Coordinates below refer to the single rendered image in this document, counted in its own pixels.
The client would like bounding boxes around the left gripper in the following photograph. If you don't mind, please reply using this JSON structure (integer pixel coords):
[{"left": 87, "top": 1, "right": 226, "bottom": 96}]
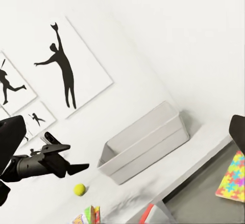
[{"left": 28, "top": 144, "right": 89, "bottom": 179}]

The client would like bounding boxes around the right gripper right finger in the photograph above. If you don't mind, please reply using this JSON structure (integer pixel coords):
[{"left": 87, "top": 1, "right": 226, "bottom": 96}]
[{"left": 229, "top": 114, "right": 245, "bottom": 155}]

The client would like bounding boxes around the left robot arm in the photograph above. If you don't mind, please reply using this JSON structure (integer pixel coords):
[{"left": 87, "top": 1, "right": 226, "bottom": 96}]
[{"left": 0, "top": 129, "right": 89, "bottom": 206}]

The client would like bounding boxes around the board game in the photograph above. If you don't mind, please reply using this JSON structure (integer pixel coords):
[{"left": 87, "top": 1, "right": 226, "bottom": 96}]
[{"left": 68, "top": 205, "right": 100, "bottom": 224}]

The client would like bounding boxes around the jigsaw puzzle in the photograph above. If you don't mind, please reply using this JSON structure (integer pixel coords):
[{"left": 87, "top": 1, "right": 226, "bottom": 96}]
[{"left": 216, "top": 151, "right": 245, "bottom": 202}]

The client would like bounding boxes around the tennis ball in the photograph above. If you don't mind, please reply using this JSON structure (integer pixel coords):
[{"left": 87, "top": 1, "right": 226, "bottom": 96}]
[{"left": 74, "top": 184, "right": 86, "bottom": 196}]

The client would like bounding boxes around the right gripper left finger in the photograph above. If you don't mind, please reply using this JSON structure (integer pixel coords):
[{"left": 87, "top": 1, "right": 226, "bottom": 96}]
[{"left": 0, "top": 115, "right": 27, "bottom": 175}]

